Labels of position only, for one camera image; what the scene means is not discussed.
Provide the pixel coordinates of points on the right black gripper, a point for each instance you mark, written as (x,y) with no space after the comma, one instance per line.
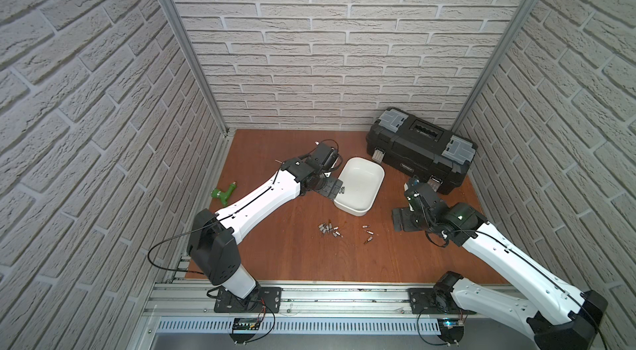
(404,222)

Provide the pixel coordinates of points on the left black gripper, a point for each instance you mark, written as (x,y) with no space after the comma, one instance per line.
(328,185)

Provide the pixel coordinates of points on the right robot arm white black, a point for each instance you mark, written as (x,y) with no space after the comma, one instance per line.
(552,313)

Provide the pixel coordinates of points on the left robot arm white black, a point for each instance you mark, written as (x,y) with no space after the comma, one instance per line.
(215,237)

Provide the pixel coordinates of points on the white rectangular storage box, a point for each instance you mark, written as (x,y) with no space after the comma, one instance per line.
(361,181)

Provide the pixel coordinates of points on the pile of silver bits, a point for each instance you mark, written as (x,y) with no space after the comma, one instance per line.
(330,228)

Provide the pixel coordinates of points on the black plastic toolbox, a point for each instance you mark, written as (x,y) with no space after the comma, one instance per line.
(420,149)

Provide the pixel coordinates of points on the green toy drill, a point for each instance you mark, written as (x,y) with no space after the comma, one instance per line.
(224,195)

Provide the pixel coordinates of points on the right controller board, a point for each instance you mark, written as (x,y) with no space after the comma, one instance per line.
(451,331)

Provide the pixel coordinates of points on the controller board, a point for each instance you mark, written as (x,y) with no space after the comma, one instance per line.
(244,329)
(451,331)

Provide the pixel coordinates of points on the left controller board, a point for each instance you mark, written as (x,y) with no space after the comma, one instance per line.
(244,329)

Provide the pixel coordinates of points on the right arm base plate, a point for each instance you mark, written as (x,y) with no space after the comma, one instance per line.
(428,301)

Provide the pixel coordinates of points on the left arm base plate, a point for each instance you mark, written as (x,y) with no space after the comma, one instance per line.
(261,298)

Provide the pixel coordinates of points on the aluminium mounting rail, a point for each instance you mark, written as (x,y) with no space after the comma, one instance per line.
(195,298)

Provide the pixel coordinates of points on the left aluminium corner post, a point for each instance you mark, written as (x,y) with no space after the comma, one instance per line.
(183,40)

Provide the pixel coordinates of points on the aluminium corner post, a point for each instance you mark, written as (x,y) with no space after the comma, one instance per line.
(183,40)
(510,33)

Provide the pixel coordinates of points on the right aluminium corner post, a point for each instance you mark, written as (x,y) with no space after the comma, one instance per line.
(510,33)

